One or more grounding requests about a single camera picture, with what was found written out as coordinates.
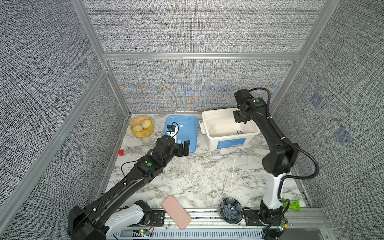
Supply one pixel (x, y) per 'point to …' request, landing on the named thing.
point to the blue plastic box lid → (186, 128)
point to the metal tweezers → (225, 179)
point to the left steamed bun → (137, 128)
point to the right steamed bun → (146, 123)
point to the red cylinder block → (120, 153)
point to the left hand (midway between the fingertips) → (182, 140)
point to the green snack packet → (293, 204)
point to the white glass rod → (232, 175)
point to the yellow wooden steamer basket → (146, 133)
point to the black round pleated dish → (231, 210)
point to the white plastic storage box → (223, 132)
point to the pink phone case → (176, 212)
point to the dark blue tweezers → (238, 133)
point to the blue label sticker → (230, 143)
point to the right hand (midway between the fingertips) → (243, 116)
